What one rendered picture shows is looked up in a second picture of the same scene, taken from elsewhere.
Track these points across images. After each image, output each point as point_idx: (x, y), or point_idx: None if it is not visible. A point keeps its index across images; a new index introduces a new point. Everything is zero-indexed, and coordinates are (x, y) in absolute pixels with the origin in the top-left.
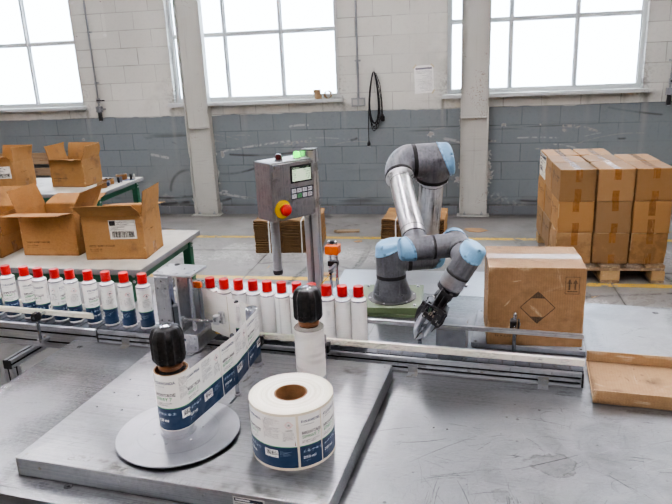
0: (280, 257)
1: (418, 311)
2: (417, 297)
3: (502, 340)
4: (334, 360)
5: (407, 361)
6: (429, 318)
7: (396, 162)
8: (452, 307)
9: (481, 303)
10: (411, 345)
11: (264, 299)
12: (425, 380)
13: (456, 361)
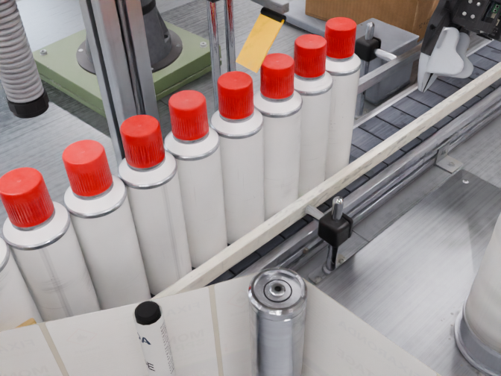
0: (27, 42)
1: (438, 28)
2: (173, 30)
3: (423, 31)
4: (379, 241)
5: (438, 145)
6: (496, 29)
7: None
8: (221, 24)
9: (238, 1)
10: (439, 108)
11: (112, 218)
12: (481, 159)
13: (490, 95)
